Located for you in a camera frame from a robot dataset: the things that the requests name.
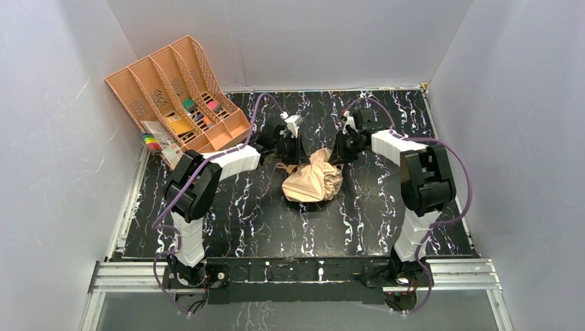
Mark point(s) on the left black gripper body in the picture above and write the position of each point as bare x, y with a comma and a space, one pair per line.
294, 147

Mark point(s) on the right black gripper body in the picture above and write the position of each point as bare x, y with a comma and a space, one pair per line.
344, 149

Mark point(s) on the beige folding umbrella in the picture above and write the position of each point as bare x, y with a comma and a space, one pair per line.
313, 183

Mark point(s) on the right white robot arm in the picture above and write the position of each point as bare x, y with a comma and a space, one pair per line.
426, 180

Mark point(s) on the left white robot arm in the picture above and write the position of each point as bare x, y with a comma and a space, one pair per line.
193, 185

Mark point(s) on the pink eraser block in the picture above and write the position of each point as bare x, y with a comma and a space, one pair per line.
215, 106

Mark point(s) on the green eraser block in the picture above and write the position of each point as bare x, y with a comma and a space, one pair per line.
189, 105

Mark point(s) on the yellow notepad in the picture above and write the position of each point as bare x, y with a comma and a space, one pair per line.
178, 124

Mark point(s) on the white paper card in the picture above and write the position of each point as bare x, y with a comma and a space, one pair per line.
156, 129

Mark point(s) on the orange plastic file organizer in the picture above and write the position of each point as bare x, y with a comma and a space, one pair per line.
155, 86

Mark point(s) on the colourful marker set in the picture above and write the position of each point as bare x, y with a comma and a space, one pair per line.
151, 142

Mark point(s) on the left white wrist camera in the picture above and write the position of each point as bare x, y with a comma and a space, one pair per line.
292, 122

